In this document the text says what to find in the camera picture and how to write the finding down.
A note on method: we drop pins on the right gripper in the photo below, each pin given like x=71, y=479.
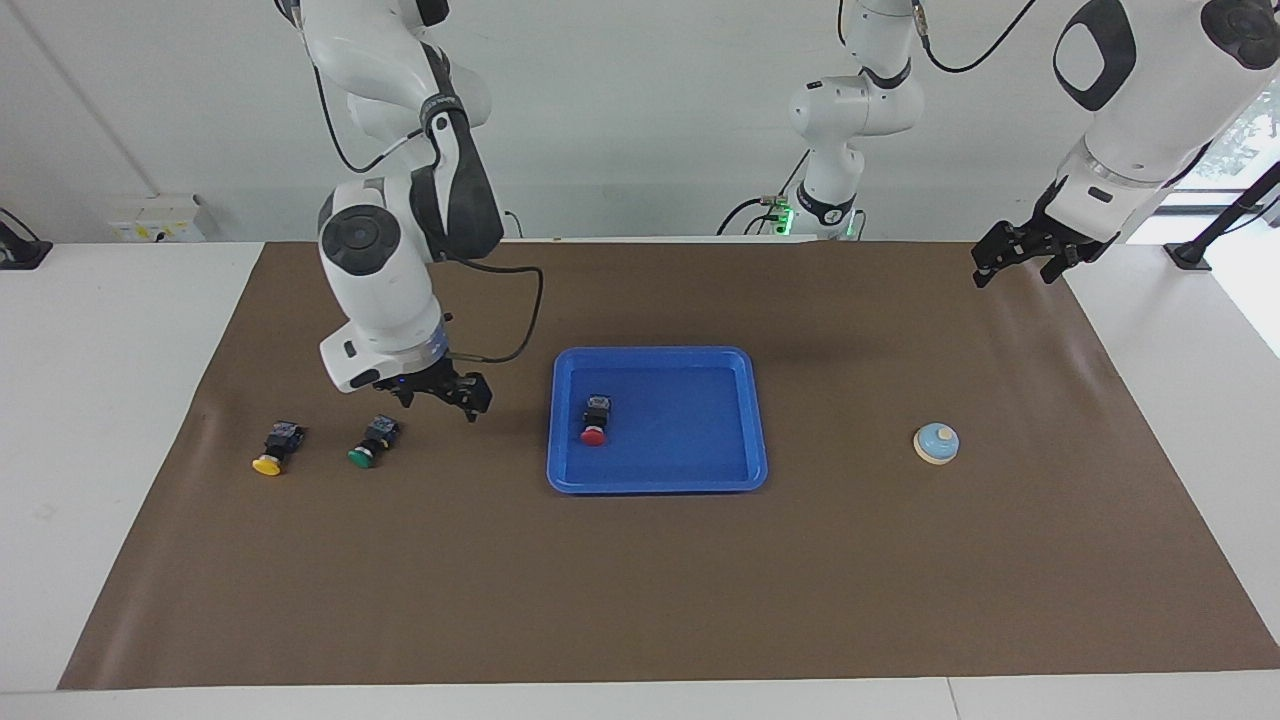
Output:
x=420, y=380

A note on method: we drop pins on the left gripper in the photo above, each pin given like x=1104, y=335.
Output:
x=1068, y=232

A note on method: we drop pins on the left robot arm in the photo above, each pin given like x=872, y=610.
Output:
x=1140, y=110

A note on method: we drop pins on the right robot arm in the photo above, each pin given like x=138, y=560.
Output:
x=380, y=290

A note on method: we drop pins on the blue desk bell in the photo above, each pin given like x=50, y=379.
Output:
x=937, y=443

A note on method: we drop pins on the blue plastic tray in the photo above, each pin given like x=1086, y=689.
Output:
x=690, y=440

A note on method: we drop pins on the green push button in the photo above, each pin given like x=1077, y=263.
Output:
x=362, y=457

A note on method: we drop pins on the red push button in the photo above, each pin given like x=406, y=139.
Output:
x=594, y=434

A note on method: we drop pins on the black stand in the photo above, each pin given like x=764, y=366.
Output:
x=1188, y=256
x=20, y=254

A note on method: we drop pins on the yellow push button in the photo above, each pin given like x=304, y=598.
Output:
x=267, y=465

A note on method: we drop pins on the white wall socket box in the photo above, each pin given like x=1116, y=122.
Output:
x=160, y=222

